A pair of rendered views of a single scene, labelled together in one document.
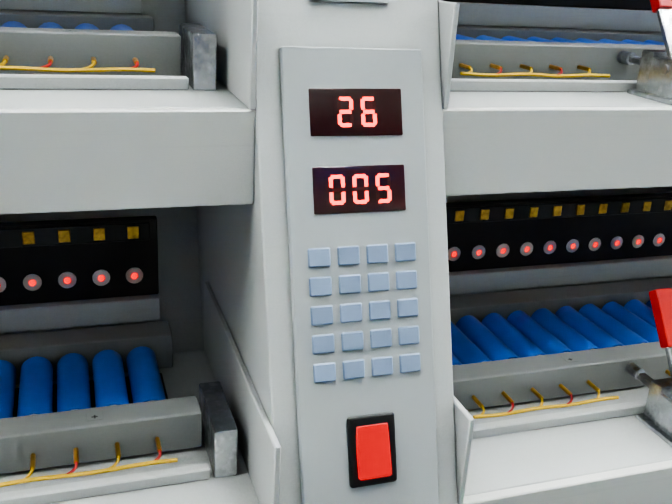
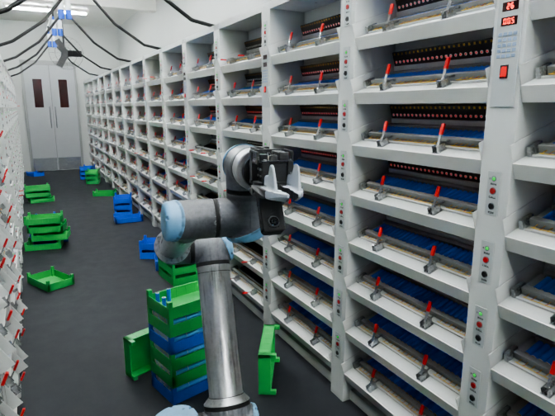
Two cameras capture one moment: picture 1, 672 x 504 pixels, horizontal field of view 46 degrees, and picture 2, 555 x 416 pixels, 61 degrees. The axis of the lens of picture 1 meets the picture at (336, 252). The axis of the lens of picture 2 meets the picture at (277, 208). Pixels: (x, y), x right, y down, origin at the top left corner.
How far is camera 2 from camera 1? 1.25 m
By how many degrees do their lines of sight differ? 80
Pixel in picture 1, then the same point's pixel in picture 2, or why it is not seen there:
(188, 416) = not seen: hidden behind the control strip
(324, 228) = (501, 29)
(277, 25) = not seen: outside the picture
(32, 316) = not seen: hidden behind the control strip
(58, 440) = (476, 73)
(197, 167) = (488, 21)
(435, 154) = (526, 11)
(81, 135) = (471, 17)
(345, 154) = (507, 14)
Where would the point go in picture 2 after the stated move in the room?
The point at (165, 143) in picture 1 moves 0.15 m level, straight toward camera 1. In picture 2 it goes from (482, 16) to (438, 12)
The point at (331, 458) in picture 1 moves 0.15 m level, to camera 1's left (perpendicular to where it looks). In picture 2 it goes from (497, 73) to (466, 76)
